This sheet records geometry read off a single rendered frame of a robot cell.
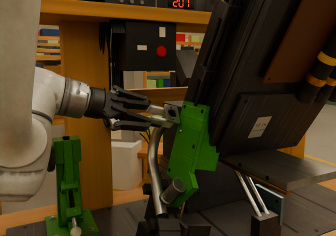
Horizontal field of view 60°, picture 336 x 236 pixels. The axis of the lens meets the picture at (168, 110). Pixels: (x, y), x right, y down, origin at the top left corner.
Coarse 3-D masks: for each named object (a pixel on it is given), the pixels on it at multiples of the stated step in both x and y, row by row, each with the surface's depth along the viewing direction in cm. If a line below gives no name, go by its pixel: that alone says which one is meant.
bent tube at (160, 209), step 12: (168, 108) 79; (168, 120) 76; (156, 132) 83; (156, 144) 84; (156, 156) 84; (156, 168) 81; (156, 180) 79; (156, 192) 76; (156, 204) 74; (156, 216) 74
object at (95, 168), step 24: (72, 24) 89; (96, 24) 92; (72, 48) 90; (96, 48) 93; (72, 72) 91; (96, 72) 94; (72, 120) 93; (96, 120) 96; (96, 144) 97; (96, 168) 99; (96, 192) 100
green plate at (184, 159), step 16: (192, 112) 74; (208, 112) 70; (192, 128) 73; (176, 144) 78; (192, 144) 72; (208, 144) 73; (176, 160) 77; (192, 160) 70; (208, 160) 74; (176, 176) 75
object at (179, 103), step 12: (180, 108) 91; (168, 132) 99; (168, 144) 100; (168, 156) 101; (216, 168) 95; (228, 168) 97; (204, 180) 93; (216, 180) 95; (228, 180) 98; (252, 180) 103; (204, 192) 94; (216, 192) 96; (228, 192) 99; (240, 192) 101; (252, 192) 104; (192, 204) 93; (204, 204) 95; (216, 204) 97
